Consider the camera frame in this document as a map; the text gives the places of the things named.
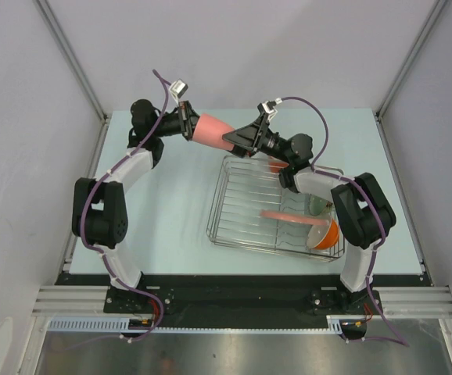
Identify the pink plastic cup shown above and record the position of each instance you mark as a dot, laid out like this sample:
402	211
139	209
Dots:
209	131

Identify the right aluminium frame post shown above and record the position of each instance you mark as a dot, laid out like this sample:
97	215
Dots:
428	26

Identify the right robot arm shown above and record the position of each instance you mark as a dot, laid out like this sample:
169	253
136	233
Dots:
364	213

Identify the aluminium front rail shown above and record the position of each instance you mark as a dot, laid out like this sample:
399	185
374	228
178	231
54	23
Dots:
397	302

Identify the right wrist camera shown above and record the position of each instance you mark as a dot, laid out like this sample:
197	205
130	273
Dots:
269	108

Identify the left aluminium frame post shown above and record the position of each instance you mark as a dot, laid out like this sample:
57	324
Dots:
58	34

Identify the orange white mug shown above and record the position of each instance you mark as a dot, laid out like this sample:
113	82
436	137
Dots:
276	165

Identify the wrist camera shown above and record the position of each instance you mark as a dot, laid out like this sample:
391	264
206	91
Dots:
269	108
177	89

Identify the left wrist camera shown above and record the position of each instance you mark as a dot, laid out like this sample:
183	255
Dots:
177	89

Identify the orange white bowl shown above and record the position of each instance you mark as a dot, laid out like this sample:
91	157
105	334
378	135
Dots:
322	237

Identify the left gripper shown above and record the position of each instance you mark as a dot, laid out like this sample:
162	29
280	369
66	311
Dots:
188	119

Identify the metal wire dish rack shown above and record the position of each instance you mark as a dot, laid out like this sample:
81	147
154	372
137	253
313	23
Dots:
251	210

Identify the pink cream floral plate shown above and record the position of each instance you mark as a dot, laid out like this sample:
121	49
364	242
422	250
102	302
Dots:
294	218

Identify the white slotted cable duct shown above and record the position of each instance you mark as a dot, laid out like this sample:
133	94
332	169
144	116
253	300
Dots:
115	325

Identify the green floral bowl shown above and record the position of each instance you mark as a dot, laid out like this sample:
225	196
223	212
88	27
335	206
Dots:
318	206

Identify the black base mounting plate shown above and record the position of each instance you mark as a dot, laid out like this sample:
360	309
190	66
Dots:
186	303

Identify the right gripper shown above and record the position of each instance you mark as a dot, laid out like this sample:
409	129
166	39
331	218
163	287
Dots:
249	140

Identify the aluminium frame post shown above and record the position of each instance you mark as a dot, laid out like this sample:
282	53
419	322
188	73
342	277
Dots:
58	34
428	26

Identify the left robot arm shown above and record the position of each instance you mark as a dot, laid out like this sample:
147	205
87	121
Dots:
99	216

